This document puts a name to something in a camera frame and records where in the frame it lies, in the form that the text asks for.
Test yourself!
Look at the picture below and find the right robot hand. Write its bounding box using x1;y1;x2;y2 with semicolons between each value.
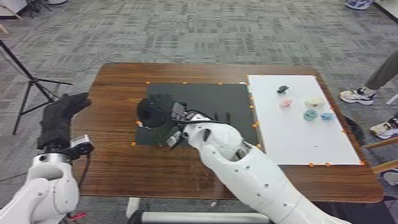
136;93;179;130

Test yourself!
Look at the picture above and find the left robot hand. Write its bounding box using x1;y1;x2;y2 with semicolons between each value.
35;92;94;150

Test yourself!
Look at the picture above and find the dark mat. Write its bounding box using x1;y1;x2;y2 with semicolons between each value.
129;82;262;148

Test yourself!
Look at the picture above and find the black tripod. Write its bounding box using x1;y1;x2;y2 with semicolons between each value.
0;39;74;136

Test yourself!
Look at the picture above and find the pink flower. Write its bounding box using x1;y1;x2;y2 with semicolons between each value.
277;98;294;109

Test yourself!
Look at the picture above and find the white sheet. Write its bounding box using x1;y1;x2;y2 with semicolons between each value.
245;74;364;167

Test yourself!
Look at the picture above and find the teal flower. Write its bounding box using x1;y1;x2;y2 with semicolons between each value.
301;109;321;122

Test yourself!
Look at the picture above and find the pale yellow flower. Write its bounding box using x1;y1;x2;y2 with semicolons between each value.
303;96;326;109

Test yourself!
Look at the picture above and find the blue flower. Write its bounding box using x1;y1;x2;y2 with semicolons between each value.
317;112;337;122

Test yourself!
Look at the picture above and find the pale grey bar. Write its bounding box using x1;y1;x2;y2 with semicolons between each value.
140;211;271;224

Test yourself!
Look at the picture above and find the wooden chair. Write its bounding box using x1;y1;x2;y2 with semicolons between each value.
360;135;398;175

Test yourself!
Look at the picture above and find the person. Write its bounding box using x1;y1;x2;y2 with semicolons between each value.
337;49;398;141

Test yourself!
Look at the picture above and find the blue and white pot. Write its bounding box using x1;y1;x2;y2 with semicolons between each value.
344;0;376;11

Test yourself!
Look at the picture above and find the black cable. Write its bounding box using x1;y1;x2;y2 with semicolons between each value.
76;155;92;188

